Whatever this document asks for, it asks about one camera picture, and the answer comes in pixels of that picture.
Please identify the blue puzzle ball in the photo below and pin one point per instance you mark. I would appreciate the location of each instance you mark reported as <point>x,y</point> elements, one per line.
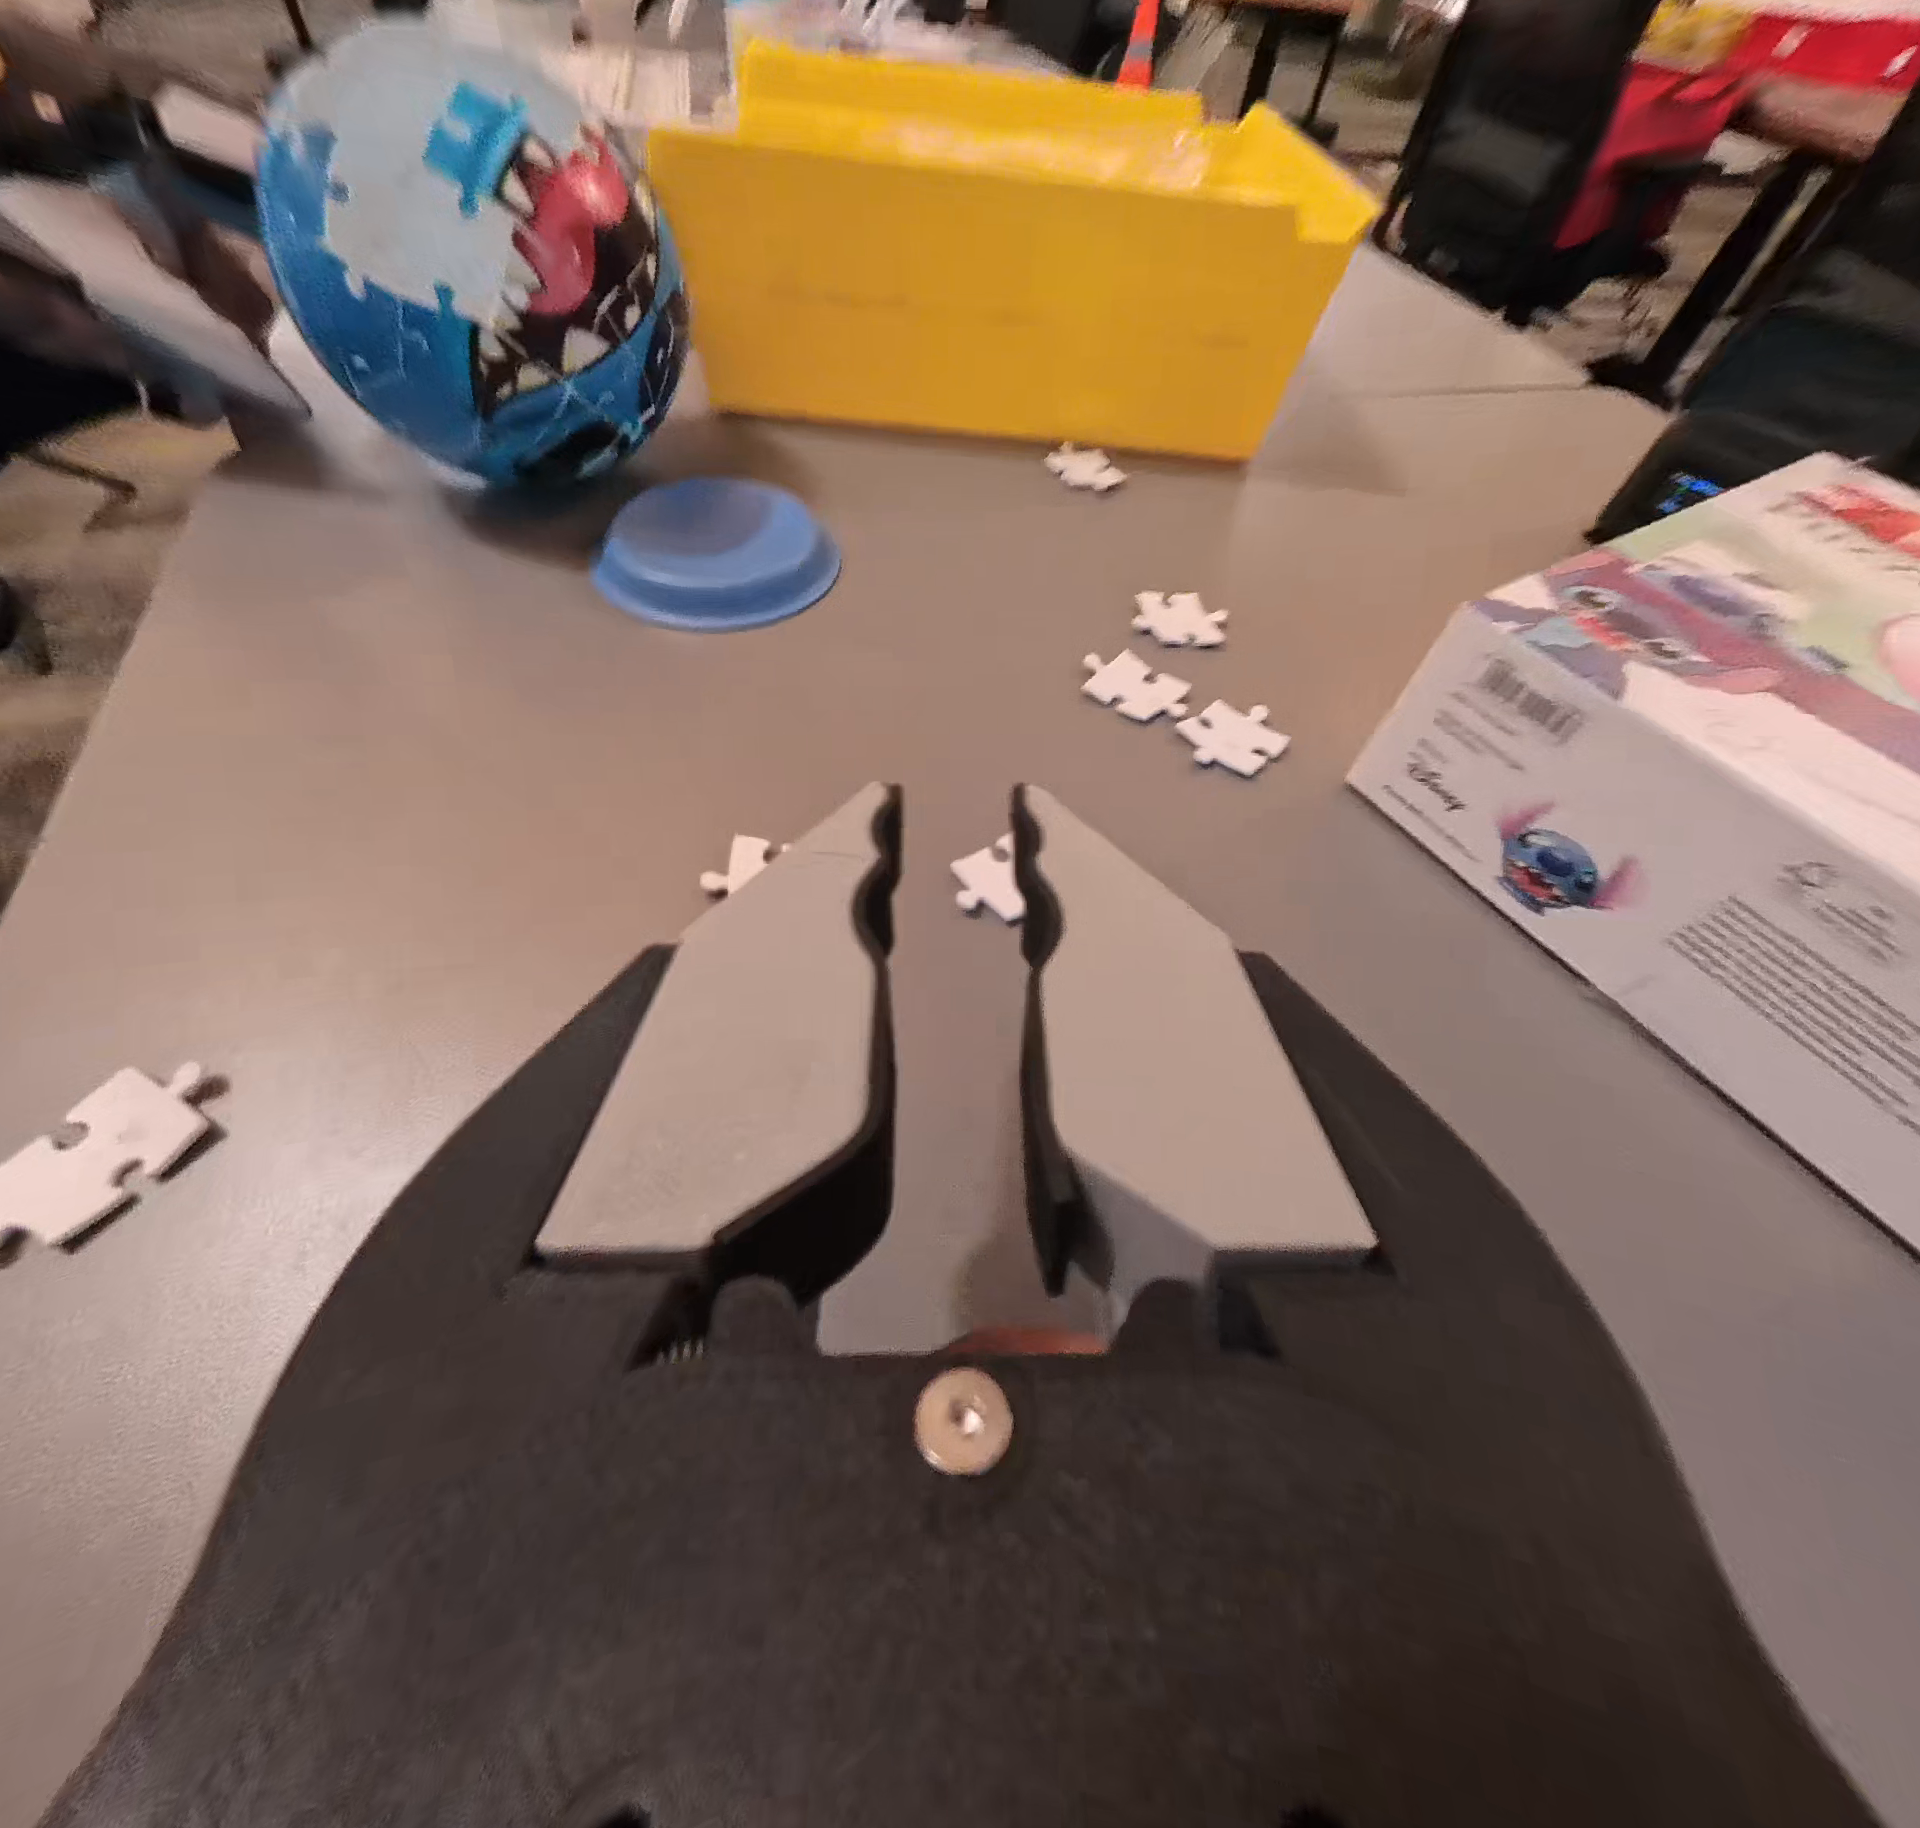
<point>464,270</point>

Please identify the black charging case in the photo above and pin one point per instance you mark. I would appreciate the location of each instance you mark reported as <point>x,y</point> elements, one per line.
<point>1696,488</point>

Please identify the yellow plastic bin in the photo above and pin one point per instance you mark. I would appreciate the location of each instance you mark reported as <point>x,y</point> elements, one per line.
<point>991,298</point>

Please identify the blue ball stand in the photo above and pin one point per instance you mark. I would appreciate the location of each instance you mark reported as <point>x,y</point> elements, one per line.
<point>713,562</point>

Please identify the orange traffic cone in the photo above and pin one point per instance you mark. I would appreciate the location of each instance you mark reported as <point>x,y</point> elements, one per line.
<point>1144,36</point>

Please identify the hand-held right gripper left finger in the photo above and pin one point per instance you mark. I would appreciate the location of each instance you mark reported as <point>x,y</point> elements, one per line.
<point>721,1093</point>

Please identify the white puzzle piece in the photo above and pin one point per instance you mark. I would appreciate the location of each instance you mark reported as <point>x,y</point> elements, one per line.
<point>1136,685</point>
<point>738,864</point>
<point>987,876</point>
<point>1234,737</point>
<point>1178,618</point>
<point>91,1155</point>
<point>1082,468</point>

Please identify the cardboard puzzle box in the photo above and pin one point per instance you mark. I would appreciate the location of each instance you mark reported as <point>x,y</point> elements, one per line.
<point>1725,809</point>

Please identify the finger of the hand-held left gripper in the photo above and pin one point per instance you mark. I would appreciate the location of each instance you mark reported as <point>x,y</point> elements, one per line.
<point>134,298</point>
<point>208,125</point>

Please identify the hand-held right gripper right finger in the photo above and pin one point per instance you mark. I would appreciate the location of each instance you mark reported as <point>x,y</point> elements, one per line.
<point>1201,1108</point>

